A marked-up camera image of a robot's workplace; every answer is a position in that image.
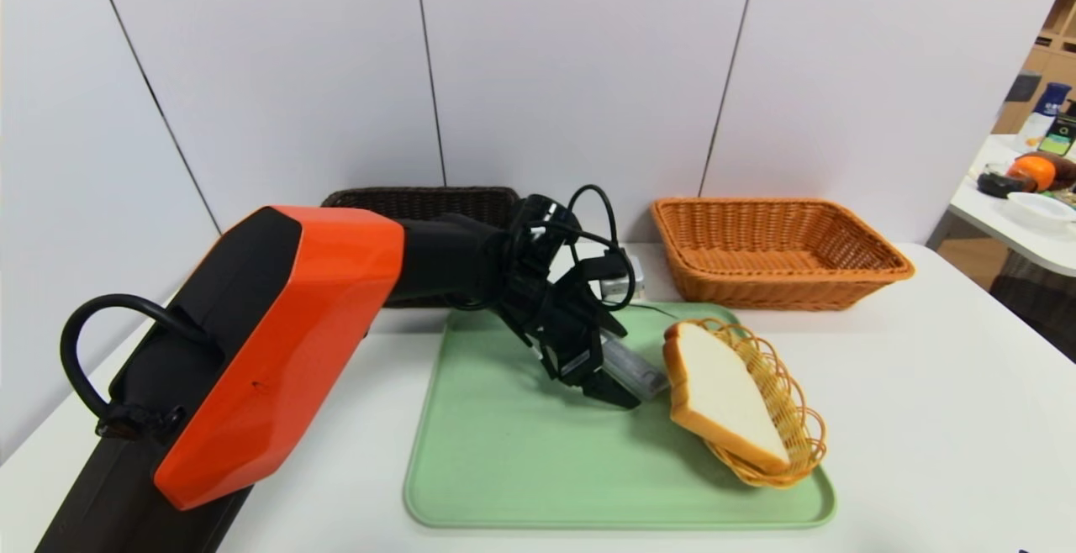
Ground orange fruit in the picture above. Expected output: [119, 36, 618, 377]
[1007, 155, 1056, 192]

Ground small black object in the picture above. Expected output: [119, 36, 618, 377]
[977, 166, 1035, 199]

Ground grey rectangular pencil case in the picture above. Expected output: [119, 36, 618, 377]
[601, 336, 671, 401]

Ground light green plastic tray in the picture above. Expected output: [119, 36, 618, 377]
[404, 302, 836, 529]

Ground orange wicker basket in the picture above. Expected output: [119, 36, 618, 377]
[651, 197, 916, 312]

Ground dark brown wicker basket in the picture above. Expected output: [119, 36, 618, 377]
[321, 187, 522, 308]

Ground thick black corrugated arm cable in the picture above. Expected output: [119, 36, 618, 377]
[61, 293, 211, 440]

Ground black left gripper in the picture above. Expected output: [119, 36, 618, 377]
[522, 285, 642, 410]

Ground small oval woven basket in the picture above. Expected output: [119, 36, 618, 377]
[681, 317, 827, 487]

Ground dark green package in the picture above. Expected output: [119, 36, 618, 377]
[1038, 102, 1076, 157]

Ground white shallow bowl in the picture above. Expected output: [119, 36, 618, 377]
[1005, 192, 1076, 230]

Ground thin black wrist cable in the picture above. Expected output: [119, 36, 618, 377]
[521, 184, 640, 312]

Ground wooden shelf unit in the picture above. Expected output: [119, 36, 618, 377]
[990, 0, 1076, 138]

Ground white bottle with blue cap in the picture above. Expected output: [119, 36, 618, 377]
[1014, 82, 1072, 153]

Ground white bread slice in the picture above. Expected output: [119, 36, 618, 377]
[662, 321, 791, 474]

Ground white side table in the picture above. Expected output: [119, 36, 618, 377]
[947, 134, 1076, 278]

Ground brown round object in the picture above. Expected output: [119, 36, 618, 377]
[1023, 150, 1076, 191]

